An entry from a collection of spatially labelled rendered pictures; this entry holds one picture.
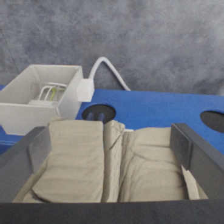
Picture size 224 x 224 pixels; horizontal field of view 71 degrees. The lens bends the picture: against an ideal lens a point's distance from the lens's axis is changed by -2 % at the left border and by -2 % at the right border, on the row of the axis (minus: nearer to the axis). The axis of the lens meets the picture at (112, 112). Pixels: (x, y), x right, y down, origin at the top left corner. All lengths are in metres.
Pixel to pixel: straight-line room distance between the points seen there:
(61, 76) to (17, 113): 0.29
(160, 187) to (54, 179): 0.13
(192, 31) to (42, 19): 0.75
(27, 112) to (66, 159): 0.37
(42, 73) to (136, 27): 0.51
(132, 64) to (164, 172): 0.77
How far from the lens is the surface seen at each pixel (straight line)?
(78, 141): 0.24
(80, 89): 0.66
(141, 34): 0.90
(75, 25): 0.94
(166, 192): 0.23
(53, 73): 0.80
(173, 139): 0.16
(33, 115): 0.58
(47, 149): 0.17
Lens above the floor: 0.87
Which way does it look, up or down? 49 degrees down
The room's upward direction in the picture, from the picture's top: 171 degrees counter-clockwise
